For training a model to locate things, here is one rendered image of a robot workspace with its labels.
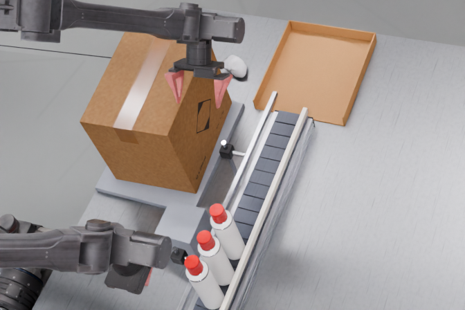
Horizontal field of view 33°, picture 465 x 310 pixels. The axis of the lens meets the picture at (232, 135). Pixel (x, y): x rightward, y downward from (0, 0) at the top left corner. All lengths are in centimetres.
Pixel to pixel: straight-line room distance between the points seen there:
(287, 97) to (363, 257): 53
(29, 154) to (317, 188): 175
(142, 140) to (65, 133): 159
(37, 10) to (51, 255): 42
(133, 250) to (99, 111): 66
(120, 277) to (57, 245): 21
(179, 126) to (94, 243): 64
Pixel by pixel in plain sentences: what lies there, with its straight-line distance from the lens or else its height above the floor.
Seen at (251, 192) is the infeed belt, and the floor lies 88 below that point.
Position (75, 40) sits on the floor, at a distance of 380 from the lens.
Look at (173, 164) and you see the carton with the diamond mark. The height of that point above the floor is 99.
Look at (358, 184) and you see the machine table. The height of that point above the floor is 83.
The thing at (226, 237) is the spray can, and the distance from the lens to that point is 179.
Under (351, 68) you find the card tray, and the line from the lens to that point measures 222.
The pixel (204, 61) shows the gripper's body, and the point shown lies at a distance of 175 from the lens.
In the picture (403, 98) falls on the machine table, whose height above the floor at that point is 83.
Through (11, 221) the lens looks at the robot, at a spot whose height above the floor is 32.
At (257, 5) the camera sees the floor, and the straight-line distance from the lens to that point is 363.
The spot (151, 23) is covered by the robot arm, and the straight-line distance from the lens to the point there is 158.
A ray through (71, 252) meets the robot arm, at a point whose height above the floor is 149.
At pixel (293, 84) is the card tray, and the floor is 83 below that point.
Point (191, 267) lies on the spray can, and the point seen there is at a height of 109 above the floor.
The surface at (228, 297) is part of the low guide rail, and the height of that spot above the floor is 91.
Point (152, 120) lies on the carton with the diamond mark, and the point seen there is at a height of 112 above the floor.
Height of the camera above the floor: 254
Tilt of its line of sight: 53 degrees down
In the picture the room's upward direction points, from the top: 21 degrees counter-clockwise
